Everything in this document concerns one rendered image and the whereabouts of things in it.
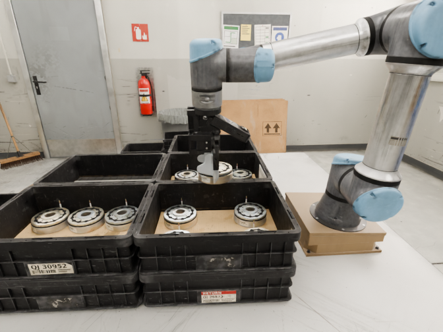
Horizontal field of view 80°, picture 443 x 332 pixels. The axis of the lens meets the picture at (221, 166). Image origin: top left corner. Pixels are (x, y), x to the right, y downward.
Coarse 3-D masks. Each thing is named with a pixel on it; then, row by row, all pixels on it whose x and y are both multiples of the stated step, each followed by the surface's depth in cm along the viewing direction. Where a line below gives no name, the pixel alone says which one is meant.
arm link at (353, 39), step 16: (368, 16) 68; (384, 16) 65; (320, 32) 69; (336, 32) 68; (352, 32) 68; (368, 32) 67; (272, 48) 69; (288, 48) 69; (304, 48) 69; (320, 48) 69; (336, 48) 69; (352, 48) 69; (368, 48) 69; (288, 64) 71; (304, 64) 73
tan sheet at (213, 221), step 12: (204, 216) 87; (216, 216) 87; (228, 216) 87; (156, 228) 81; (192, 228) 81; (204, 228) 81; (216, 228) 81; (228, 228) 81; (240, 228) 81; (264, 228) 81; (276, 228) 81
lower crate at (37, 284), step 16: (0, 288) 64; (16, 288) 66; (32, 288) 66; (48, 288) 66; (64, 288) 66; (80, 288) 66; (96, 288) 67; (112, 288) 67; (128, 288) 67; (0, 304) 67; (16, 304) 68; (32, 304) 68; (48, 304) 67; (64, 304) 68; (80, 304) 68; (96, 304) 69; (112, 304) 69; (128, 304) 69
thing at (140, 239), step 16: (144, 208) 73; (288, 208) 73; (144, 240) 61; (160, 240) 61; (176, 240) 61; (192, 240) 62; (208, 240) 62; (224, 240) 62; (240, 240) 62; (256, 240) 63; (272, 240) 63; (288, 240) 63
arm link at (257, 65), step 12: (228, 48) 60; (240, 48) 60; (252, 48) 60; (264, 48) 60; (228, 60) 58; (240, 60) 58; (252, 60) 58; (264, 60) 58; (228, 72) 59; (240, 72) 59; (252, 72) 59; (264, 72) 60
